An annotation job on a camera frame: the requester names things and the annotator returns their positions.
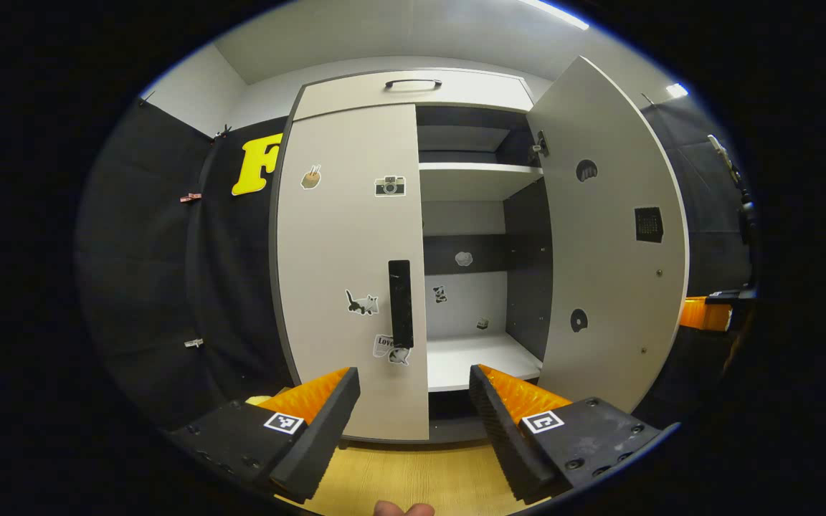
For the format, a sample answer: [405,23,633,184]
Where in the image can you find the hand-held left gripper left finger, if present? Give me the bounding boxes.
[166,367,361,504]

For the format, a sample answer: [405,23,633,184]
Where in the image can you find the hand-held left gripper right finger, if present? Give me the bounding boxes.
[469,364,672,504]

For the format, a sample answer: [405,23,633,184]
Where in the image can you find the grey cabinet door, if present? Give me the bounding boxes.
[277,104,429,441]
[528,56,690,415]

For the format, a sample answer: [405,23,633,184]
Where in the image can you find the black door handle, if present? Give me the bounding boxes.
[389,260,414,349]

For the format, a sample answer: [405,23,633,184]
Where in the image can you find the grey double-door shoe cabinet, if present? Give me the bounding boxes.
[270,68,554,445]

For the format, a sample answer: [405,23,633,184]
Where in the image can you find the white cabinet shelf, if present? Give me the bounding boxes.
[419,163,544,203]
[426,333,544,393]

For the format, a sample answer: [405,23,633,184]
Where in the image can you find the grey cabinet flap panel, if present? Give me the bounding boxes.
[293,70,534,121]

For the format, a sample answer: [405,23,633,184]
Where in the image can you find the dark metal stand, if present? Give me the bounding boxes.
[707,133,756,248]

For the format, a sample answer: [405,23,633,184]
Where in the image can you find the black backdrop cloth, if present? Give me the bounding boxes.
[76,97,756,431]

